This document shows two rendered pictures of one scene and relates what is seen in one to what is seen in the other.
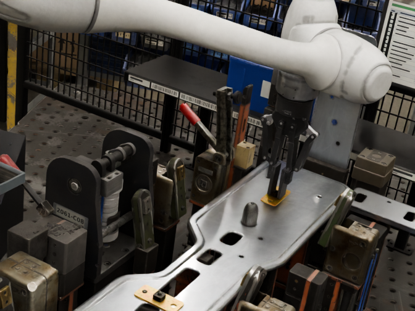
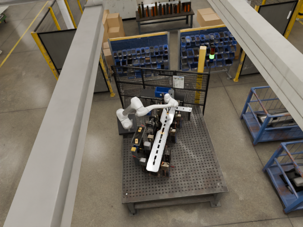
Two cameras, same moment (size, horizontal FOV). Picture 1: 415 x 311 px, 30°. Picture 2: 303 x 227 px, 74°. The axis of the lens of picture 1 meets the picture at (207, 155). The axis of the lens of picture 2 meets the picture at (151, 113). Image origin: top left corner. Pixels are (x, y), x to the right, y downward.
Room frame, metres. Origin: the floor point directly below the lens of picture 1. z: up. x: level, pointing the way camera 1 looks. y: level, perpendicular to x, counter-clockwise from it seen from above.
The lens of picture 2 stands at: (-0.92, 0.39, 3.79)
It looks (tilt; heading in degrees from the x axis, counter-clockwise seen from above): 48 degrees down; 354
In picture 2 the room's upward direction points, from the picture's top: 8 degrees counter-clockwise
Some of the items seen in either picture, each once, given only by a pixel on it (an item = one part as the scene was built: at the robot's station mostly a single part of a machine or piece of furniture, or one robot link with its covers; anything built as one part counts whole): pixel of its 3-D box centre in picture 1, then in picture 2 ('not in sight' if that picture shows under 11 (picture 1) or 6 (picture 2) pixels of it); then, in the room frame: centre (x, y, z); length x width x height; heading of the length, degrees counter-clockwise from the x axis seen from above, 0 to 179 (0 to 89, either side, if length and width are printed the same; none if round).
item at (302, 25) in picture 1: (312, 33); (167, 98); (1.49, -0.17, 1.39); 0.13 x 0.11 x 0.16; 30
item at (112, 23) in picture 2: not in sight; (110, 30); (6.31, 0.72, 0.52); 1.20 x 0.80 x 1.05; 170
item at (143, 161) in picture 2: not in sight; (144, 165); (0.63, 0.46, 0.88); 0.11 x 0.10 x 0.36; 63
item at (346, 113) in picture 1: (339, 99); (171, 96); (1.74, -0.29, 1.17); 0.12 x 0.01 x 0.34; 63
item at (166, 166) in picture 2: not in sight; (165, 169); (0.48, 0.14, 0.88); 0.15 x 0.11 x 0.36; 63
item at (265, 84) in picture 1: (288, 86); (162, 92); (1.98, -0.19, 1.10); 0.30 x 0.17 x 0.13; 64
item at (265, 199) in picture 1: (276, 194); not in sight; (1.50, -0.16, 1.02); 0.08 x 0.04 x 0.01; 153
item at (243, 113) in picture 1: (232, 180); not in sight; (1.66, -0.07, 0.95); 0.03 x 0.01 x 0.50; 153
